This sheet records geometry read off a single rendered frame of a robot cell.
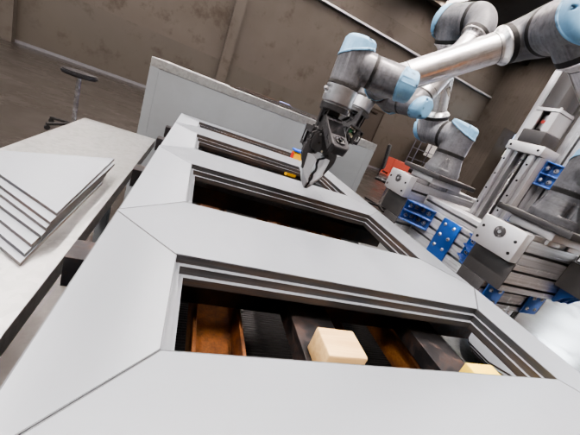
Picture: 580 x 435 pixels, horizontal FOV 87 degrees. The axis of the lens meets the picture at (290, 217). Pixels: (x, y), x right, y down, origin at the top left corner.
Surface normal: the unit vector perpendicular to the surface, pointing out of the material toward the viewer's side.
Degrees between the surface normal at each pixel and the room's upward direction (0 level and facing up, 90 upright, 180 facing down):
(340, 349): 0
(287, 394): 0
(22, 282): 0
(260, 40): 90
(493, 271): 90
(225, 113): 90
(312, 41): 90
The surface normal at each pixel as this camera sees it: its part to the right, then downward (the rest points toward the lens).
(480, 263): -0.89, -0.22
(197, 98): 0.24, 0.41
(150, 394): 0.35, -0.88
